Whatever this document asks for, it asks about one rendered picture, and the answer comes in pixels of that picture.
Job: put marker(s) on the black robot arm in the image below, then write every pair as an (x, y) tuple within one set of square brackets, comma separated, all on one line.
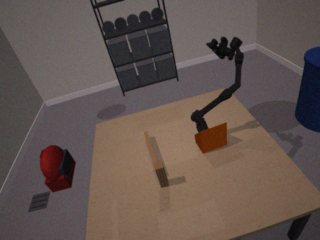
[(197, 116)]

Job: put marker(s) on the dark brown wooden post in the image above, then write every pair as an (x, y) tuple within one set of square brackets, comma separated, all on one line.
[(161, 174)]

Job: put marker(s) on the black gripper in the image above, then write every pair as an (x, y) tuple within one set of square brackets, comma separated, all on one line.
[(219, 51)]

